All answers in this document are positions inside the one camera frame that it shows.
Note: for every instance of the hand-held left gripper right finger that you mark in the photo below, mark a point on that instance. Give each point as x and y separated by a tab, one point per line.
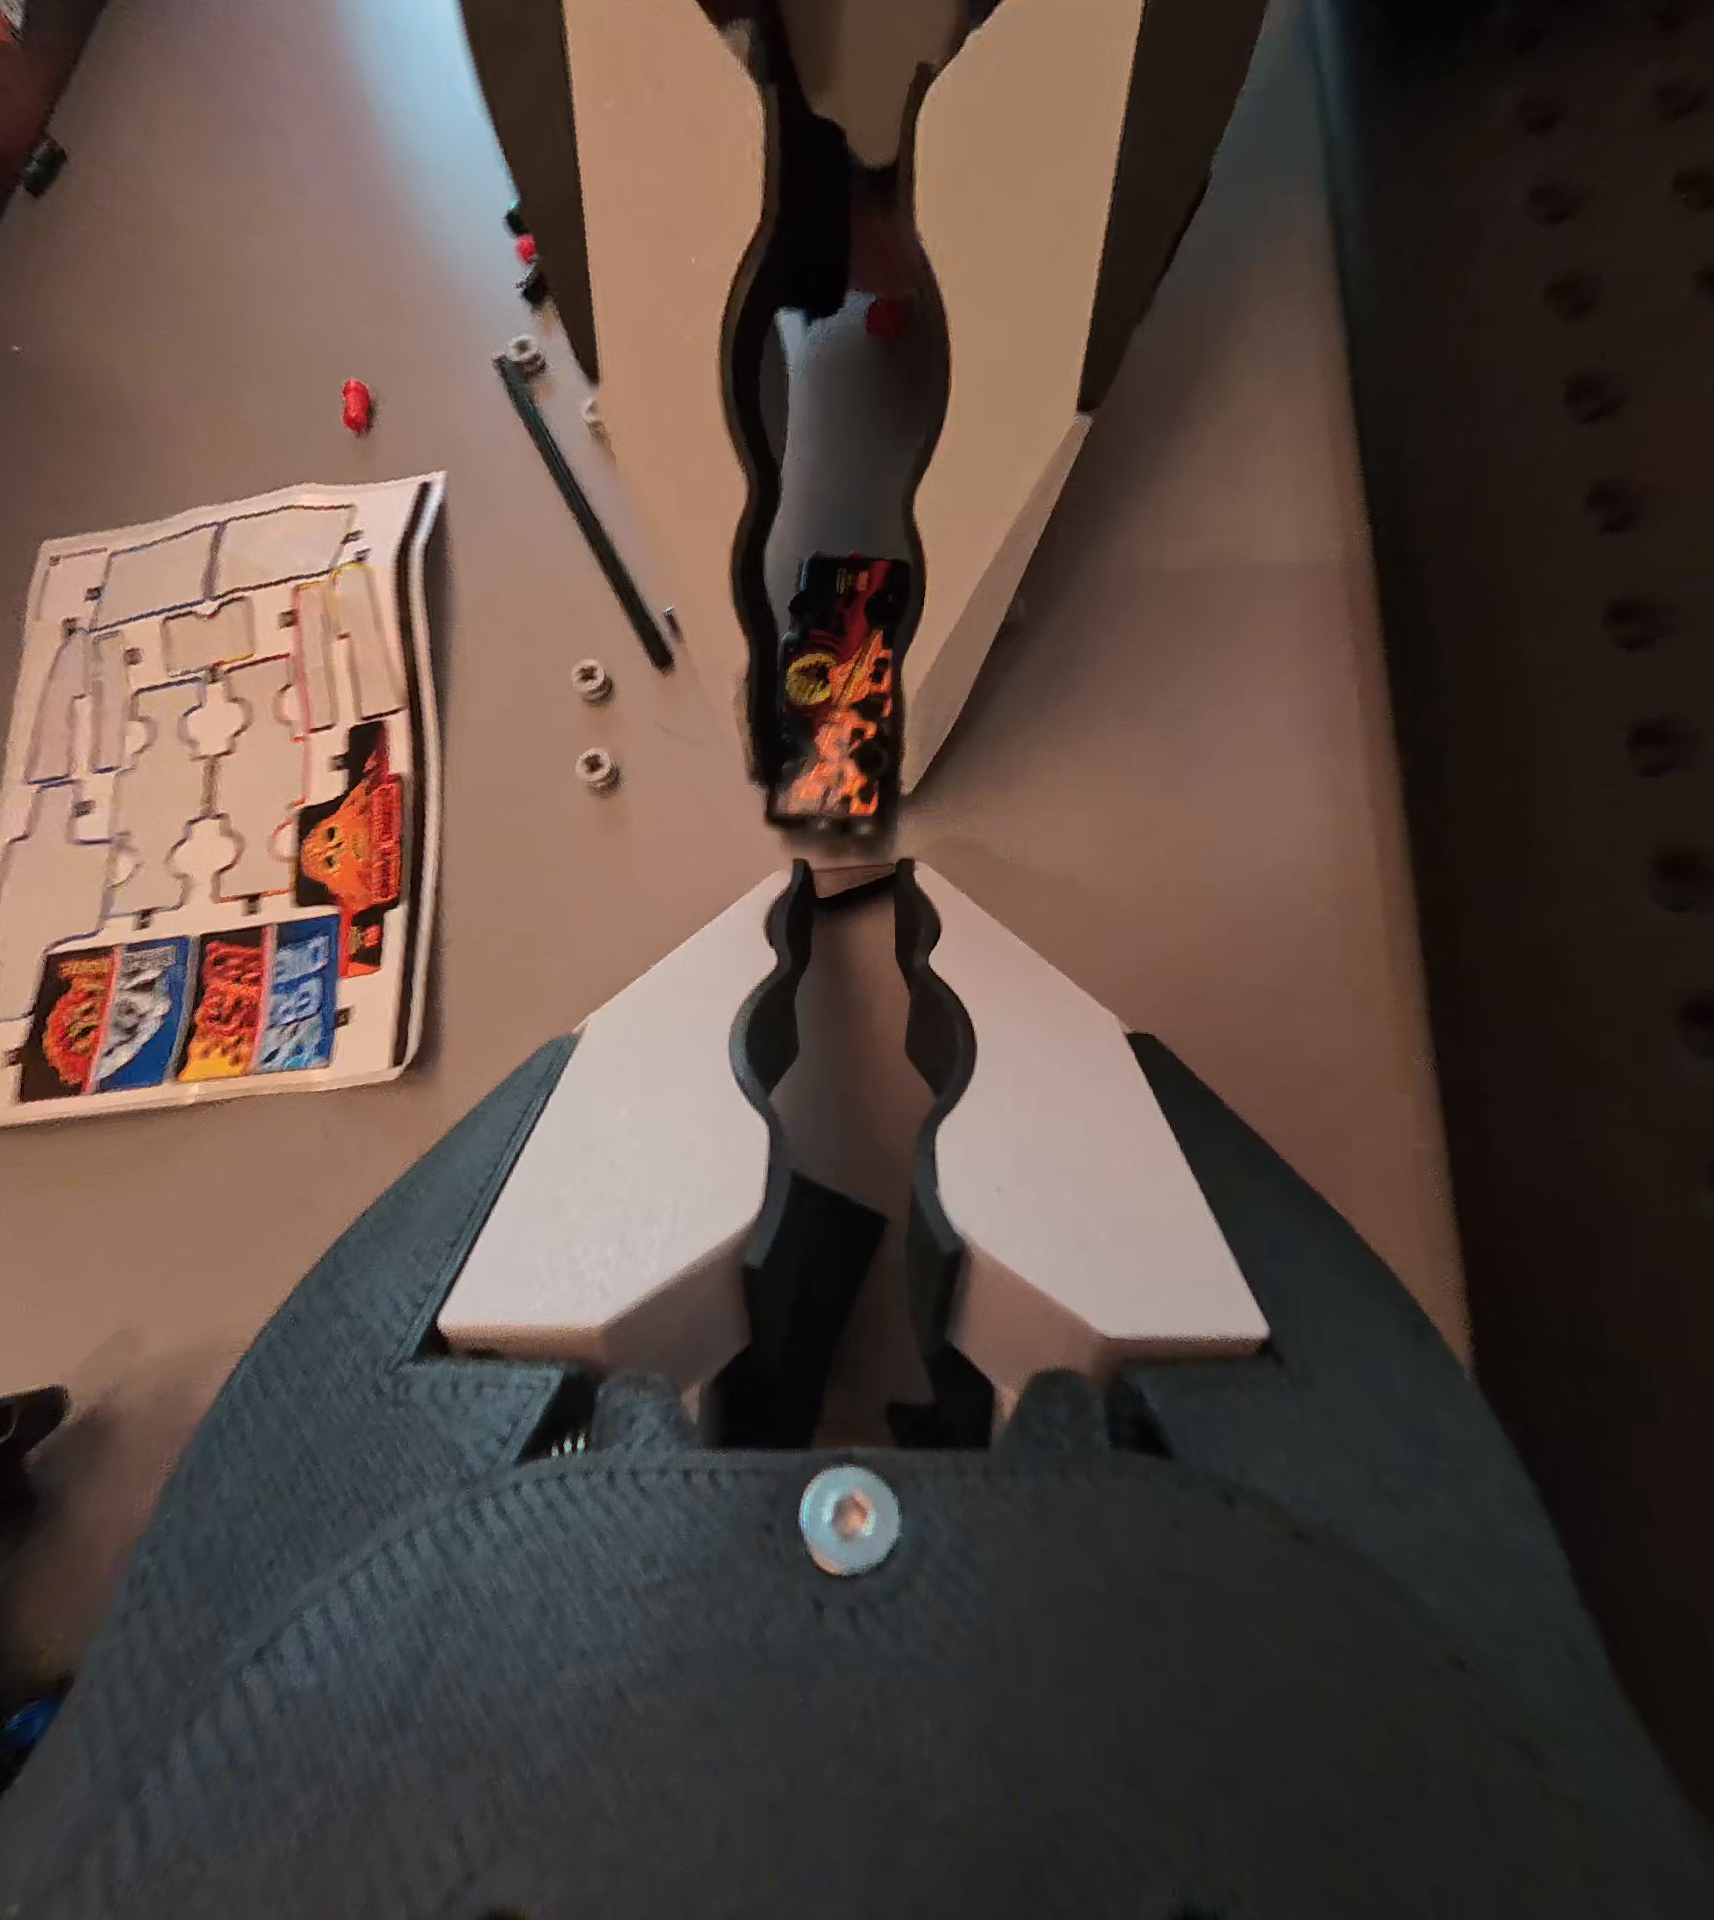
1098	1198

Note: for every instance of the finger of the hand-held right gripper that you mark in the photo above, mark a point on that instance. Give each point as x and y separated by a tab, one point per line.
1023	300
661	226

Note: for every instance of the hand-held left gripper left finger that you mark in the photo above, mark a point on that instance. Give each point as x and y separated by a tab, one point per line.
603	1198

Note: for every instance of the flame printed black toy panel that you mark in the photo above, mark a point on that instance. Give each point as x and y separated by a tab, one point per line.
842	691

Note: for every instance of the pile of black toy pins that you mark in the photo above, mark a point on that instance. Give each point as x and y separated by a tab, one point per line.
525	249

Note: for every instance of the red round toy stud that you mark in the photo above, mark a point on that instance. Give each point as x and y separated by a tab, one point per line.
883	315

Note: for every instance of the long black toy axle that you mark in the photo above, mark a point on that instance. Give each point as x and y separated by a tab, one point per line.
589	518

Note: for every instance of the red toy pin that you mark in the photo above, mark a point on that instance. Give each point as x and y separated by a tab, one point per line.
357	406

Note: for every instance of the toy sticker sheet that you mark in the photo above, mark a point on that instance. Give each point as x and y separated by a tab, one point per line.
198	825

